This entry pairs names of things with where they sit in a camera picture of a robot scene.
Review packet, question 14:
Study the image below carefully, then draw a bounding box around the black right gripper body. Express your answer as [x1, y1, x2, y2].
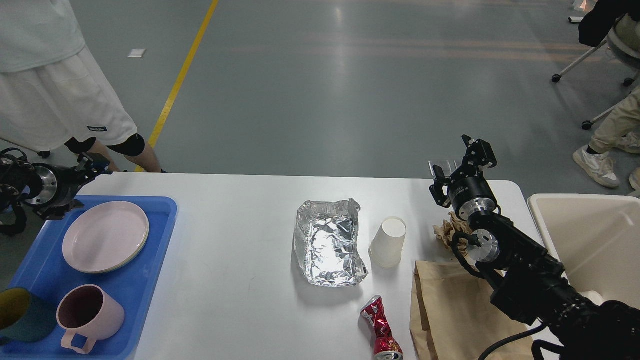
[446, 172, 499, 221]

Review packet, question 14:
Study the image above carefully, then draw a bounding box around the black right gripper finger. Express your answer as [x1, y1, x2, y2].
[461, 134, 498, 178]
[429, 165, 451, 208]

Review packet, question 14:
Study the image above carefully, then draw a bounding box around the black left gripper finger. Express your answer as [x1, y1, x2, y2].
[35, 199, 85, 221]
[74, 152, 114, 182]

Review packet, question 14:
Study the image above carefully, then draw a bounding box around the crumpled brown paper ball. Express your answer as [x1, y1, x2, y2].
[432, 211, 473, 249]

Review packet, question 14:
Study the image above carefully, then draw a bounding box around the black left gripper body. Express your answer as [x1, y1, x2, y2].
[24, 163, 81, 208]

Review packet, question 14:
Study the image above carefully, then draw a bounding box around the crushed red soda can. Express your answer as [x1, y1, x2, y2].
[359, 295, 404, 360]

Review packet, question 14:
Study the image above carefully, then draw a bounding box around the white office chair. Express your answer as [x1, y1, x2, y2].
[551, 0, 640, 131]

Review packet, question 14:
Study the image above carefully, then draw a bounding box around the brown paper bag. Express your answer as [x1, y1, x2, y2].
[409, 260, 527, 360]

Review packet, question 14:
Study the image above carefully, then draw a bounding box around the yellow plate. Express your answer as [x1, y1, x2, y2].
[87, 234, 149, 274]

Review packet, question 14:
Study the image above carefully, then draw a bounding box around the teal mug yellow inside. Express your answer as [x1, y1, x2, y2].
[0, 287, 58, 347]

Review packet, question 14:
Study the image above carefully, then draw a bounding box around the clear plastic piece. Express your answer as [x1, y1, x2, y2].
[429, 159, 461, 178]

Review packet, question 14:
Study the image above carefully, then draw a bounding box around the beige plastic bin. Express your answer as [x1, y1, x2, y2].
[527, 194, 640, 308]

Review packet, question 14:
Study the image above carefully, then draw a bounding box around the white paper cup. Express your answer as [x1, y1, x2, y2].
[369, 216, 407, 269]

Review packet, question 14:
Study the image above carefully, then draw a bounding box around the pink plate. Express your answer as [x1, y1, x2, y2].
[62, 201, 150, 274]

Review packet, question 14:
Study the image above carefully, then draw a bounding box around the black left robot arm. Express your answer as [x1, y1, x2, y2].
[0, 148, 112, 236]

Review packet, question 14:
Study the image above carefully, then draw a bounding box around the crumpled aluminium foil tray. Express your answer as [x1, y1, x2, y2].
[293, 198, 369, 289]

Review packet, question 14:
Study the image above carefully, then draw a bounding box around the blue plastic tray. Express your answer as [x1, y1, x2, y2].
[0, 195, 178, 360]

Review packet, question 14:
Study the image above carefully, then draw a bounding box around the pink mug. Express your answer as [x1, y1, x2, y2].
[55, 284, 126, 354]

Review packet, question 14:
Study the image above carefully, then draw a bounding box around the person in beige trousers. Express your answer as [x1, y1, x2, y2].
[572, 87, 640, 189]

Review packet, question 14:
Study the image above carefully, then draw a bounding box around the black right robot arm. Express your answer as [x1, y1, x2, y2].
[429, 135, 640, 360]

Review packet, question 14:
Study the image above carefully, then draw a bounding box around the person in white shorts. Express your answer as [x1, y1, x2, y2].
[0, 0, 163, 173]

